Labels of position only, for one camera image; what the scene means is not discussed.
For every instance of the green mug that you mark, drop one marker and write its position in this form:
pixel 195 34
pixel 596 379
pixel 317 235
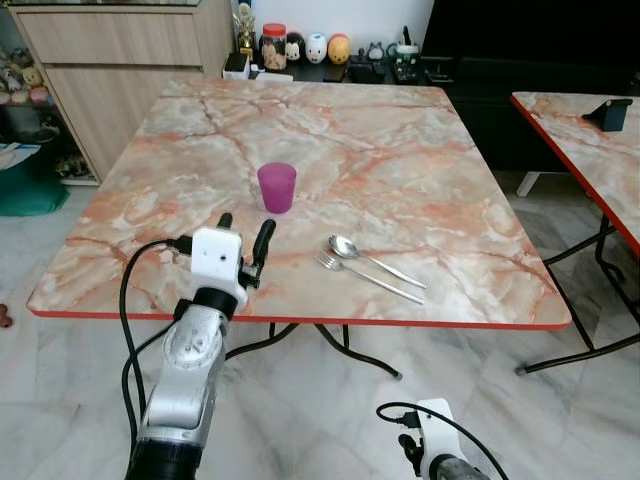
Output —
pixel 407 52

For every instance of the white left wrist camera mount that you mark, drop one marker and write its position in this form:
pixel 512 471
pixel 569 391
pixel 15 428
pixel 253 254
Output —
pixel 216 258

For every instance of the yellow egg figurine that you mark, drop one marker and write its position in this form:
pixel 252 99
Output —
pixel 339 49

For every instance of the small brown floor object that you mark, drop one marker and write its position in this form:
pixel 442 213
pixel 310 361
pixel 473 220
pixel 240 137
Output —
pixel 5 319

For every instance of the black television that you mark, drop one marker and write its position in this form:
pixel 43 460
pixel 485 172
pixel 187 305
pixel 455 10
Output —
pixel 540 25

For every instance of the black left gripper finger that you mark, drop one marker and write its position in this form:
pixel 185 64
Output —
pixel 225 221
pixel 264 240

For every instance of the marble top folding table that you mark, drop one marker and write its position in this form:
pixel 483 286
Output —
pixel 590 160
pixel 400 180

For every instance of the white furniture leg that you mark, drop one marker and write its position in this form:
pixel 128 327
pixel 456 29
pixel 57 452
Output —
pixel 528 184

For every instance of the gold trophy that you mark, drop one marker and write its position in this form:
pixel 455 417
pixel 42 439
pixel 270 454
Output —
pixel 245 30

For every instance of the red lidded snack jar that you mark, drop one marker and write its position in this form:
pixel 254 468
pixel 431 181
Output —
pixel 273 48

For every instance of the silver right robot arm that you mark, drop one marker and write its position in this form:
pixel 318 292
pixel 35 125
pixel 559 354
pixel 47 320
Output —
pixel 458 470

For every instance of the white small box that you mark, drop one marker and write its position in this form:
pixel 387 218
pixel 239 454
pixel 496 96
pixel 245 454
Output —
pixel 236 65

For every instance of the black round figurine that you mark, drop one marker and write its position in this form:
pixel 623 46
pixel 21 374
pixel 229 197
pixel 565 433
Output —
pixel 296 50

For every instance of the green bag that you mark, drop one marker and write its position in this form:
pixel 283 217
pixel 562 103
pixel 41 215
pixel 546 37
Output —
pixel 30 190

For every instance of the black phone stand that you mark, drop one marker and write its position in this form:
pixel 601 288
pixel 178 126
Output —
pixel 608 115

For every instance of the white egg figurine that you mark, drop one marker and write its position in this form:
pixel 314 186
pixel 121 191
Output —
pixel 316 48

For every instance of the beige plush toy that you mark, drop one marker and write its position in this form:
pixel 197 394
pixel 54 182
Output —
pixel 25 80

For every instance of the grey small figurine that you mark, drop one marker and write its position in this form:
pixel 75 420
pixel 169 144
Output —
pixel 375 52

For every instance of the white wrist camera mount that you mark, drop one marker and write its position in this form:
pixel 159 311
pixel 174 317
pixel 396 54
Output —
pixel 437 430
pixel 216 258

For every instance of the purple plastic cup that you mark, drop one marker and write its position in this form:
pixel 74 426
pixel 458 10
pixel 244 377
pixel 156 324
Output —
pixel 277 190

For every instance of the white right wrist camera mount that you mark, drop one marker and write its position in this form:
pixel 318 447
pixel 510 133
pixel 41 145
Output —
pixel 437 430

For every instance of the light wooden cabinet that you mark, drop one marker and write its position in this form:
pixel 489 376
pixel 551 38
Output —
pixel 120 70

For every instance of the silver metal spoon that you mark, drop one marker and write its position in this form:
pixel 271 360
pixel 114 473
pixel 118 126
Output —
pixel 343 245

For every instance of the silver metal fork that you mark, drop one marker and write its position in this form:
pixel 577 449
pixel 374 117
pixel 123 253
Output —
pixel 370 280

